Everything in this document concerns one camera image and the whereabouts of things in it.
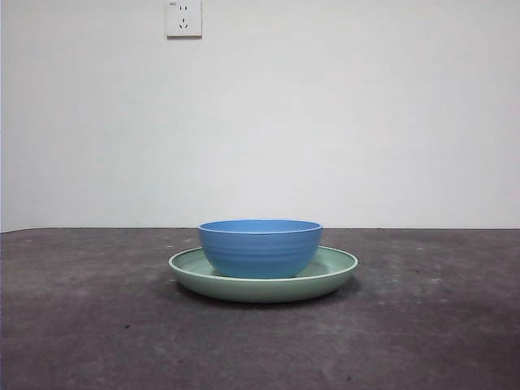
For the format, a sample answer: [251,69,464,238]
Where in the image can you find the blue bowl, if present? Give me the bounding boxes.
[197,219,324,280]

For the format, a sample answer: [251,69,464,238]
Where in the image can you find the green plate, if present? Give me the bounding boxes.
[168,245,361,305]

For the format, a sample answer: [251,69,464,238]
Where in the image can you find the white wall socket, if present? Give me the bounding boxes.
[165,0,203,41]

